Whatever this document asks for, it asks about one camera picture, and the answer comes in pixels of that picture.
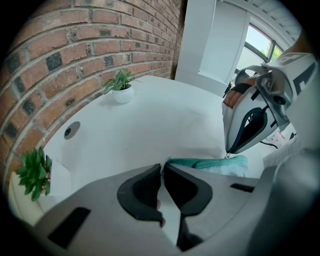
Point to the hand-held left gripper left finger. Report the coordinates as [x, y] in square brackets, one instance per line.
[105, 212]

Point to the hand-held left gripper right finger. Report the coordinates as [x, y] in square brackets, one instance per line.
[215, 200]

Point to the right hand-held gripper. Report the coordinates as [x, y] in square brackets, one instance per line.
[277, 82]

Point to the clear printed zip bag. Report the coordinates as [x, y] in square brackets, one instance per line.
[220, 163]

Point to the person's right forearm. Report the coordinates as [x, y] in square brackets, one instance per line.
[303, 42]

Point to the person's right hand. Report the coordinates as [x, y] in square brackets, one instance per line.
[236, 96]

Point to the person's left hand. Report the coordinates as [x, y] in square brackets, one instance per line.
[162, 217]

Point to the dark green succulent plant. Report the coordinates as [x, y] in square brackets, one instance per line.
[35, 172]

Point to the window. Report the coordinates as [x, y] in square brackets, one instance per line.
[255, 40]

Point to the white shelf unit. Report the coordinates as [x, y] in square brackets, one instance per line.
[195, 50]

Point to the pale leafy plant white pot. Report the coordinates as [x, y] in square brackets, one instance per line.
[122, 92]

